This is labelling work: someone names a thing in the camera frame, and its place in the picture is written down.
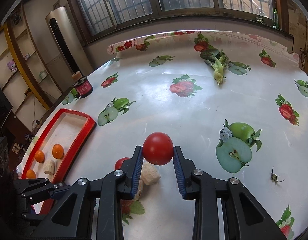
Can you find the purple plush toy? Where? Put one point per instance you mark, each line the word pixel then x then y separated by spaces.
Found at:
pixel 12 66

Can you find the green leafy vegetable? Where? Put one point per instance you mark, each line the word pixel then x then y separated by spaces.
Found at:
pixel 218 60

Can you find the orange mandarin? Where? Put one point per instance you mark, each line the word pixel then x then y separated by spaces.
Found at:
pixel 39 156
pixel 58 151
pixel 30 174

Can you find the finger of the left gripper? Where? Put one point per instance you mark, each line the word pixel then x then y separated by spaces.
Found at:
pixel 44 191
pixel 26 185

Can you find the green bottle on sill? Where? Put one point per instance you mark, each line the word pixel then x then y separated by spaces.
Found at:
pixel 275 19

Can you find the fruit print tablecloth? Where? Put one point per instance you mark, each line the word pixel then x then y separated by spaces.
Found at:
pixel 255 120

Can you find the beige corn block piece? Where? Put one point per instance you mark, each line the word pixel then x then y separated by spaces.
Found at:
pixel 149 174

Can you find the small green stem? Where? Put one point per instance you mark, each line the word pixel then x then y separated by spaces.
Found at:
pixel 274 178

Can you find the red tomato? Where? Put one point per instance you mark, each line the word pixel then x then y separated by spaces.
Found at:
pixel 119 163
pixel 158 149

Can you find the wall shelving unit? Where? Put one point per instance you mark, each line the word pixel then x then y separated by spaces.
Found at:
pixel 31 90

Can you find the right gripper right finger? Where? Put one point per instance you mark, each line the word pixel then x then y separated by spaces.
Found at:
pixel 243 216

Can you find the tall standing air conditioner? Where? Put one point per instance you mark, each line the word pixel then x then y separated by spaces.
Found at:
pixel 68 42

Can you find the red rimmed tray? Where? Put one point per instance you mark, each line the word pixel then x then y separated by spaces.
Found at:
pixel 68 128

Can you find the dark jar with cork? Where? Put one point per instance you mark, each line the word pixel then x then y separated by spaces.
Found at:
pixel 81 84

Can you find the small beige corn block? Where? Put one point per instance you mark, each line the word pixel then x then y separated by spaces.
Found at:
pixel 49 167

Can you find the beige corn block chunk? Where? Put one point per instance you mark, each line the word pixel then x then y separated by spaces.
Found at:
pixel 139 191

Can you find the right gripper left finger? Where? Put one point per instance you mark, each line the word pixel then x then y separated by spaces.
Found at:
pixel 72 215

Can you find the barred window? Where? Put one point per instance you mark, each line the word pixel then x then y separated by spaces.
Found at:
pixel 98 18

